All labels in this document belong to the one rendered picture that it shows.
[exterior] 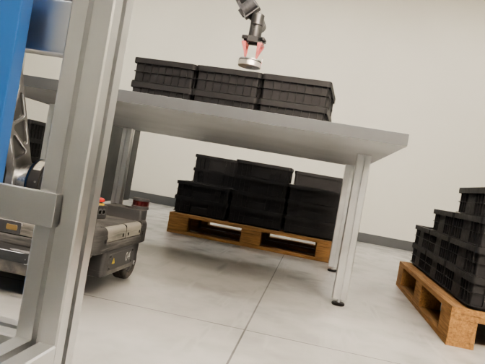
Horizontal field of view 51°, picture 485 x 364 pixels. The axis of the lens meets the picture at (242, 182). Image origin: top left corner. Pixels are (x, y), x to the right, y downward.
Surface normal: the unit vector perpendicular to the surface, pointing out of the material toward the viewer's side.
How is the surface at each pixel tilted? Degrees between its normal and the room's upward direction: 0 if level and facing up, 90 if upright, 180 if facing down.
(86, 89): 90
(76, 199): 90
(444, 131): 90
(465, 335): 90
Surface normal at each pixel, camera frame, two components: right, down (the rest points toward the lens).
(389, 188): -0.14, -0.01
